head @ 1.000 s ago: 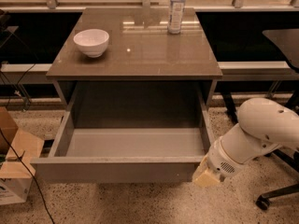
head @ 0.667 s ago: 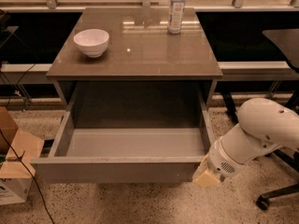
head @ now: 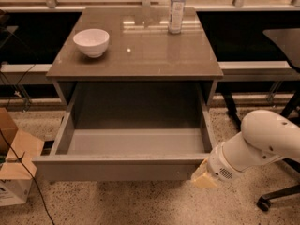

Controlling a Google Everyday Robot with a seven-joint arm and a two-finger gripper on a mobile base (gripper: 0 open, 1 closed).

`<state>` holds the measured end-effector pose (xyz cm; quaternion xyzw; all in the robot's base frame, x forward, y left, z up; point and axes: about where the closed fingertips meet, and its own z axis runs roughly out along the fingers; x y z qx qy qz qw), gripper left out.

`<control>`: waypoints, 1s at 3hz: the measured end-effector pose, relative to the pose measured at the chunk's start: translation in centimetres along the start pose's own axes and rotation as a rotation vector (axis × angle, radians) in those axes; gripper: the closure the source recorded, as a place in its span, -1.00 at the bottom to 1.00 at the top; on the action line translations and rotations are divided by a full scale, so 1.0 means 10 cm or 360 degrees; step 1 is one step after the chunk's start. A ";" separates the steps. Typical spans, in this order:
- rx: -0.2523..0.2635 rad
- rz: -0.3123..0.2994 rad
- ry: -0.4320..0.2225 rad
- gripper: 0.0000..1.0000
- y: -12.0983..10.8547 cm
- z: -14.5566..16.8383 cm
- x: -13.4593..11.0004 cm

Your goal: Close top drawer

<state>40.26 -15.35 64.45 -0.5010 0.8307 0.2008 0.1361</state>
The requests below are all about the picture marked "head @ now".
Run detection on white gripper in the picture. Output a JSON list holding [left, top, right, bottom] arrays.
[[191, 142, 243, 188]]

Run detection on grey top drawer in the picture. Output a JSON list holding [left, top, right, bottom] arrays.
[[34, 82, 214, 181]]

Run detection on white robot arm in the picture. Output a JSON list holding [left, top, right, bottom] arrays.
[[191, 110, 300, 188]]

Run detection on grey drawer cabinet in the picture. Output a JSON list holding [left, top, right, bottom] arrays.
[[47, 7, 223, 103]]

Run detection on black table leg stand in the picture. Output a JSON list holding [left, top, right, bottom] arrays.
[[221, 92, 241, 130]]

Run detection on black office chair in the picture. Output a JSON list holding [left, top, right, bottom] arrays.
[[257, 28, 300, 212]]

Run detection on white ceramic bowl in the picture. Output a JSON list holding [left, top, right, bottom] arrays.
[[73, 29, 110, 58]]

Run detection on clear plastic water bottle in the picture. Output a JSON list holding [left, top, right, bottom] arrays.
[[168, 0, 186, 35]]

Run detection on brown cardboard box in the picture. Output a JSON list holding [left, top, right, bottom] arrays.
[[0, 108, 44, 206]]

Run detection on black floor cable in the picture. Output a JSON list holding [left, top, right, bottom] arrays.
[[0, 63, 56, 225]]

